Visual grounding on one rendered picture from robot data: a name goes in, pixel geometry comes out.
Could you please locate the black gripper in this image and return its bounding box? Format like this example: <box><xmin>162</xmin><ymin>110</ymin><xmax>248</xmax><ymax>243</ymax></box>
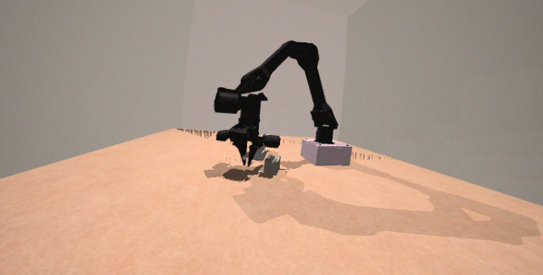
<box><xmin>216</xmin><ymin>114</ymin><xmax>281</xmax><ymax>166</ymax></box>

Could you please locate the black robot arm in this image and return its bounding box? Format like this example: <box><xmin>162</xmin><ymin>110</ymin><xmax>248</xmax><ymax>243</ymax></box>
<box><xmin>215</xmin><ymin>41</ymin><xmax>339</xmax><ymax>144</ymax></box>

